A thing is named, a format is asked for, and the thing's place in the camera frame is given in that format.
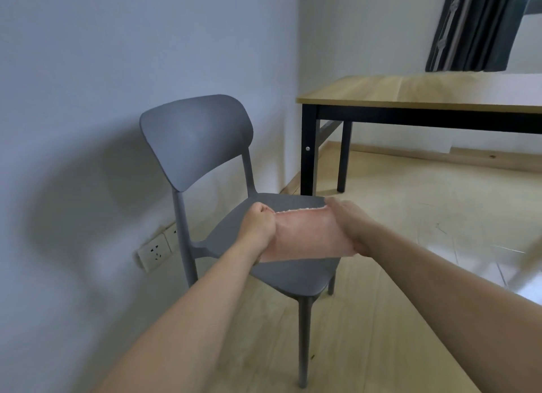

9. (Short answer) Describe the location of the white wall socket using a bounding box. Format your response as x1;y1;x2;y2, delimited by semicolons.
136;234;173;273
163;223;180;254

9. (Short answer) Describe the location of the person's right hand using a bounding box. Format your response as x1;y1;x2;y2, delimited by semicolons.
325;196;384;258

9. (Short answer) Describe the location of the grey plastic chair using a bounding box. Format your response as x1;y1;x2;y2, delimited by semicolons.
139;94;342;389

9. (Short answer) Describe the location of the person's right forearm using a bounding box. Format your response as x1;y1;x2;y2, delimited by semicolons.
364;223;542;393

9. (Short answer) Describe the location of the wooden table with black legs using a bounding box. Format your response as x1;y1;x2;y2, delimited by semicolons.
296;72;542;197

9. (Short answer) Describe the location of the person's left forearm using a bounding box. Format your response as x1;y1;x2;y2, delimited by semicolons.
95;242;259;393

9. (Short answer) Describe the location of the dark grey curtain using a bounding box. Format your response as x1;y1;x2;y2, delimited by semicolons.
425;0;535;73

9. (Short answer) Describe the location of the person's left hand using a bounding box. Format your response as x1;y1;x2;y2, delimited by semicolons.
234;202;278;265

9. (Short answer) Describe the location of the pink cloth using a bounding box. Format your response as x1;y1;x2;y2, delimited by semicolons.
257;205;359;265

